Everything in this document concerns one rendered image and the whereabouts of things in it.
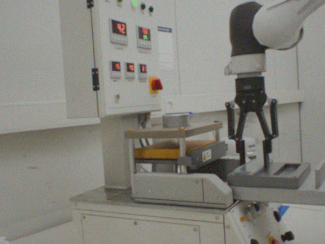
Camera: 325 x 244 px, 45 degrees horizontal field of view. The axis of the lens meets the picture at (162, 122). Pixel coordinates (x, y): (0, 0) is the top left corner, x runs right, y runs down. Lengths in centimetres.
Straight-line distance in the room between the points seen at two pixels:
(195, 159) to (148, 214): 18
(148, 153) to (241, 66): 33
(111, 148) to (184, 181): 32
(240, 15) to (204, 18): 132
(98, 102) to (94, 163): 63
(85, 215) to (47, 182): 42
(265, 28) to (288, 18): 5
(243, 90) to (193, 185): 27
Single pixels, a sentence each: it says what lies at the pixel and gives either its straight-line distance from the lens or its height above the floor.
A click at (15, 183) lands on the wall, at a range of 145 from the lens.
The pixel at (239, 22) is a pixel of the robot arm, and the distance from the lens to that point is 101.
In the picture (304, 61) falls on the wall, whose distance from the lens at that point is 350.
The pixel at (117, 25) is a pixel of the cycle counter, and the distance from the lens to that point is 112.
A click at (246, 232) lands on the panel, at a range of 96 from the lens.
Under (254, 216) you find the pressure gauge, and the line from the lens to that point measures 101.
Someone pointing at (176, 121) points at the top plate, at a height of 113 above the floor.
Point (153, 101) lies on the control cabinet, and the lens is 126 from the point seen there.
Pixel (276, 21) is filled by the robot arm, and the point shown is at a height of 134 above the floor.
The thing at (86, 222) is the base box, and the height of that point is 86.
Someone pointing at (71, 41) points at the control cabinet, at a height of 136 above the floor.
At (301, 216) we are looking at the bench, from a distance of 149.
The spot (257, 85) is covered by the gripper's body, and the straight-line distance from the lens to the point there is 100.
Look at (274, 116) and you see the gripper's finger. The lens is 101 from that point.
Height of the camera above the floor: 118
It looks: 3 degrees down
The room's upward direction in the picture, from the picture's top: 4 degrees counter-clockwise
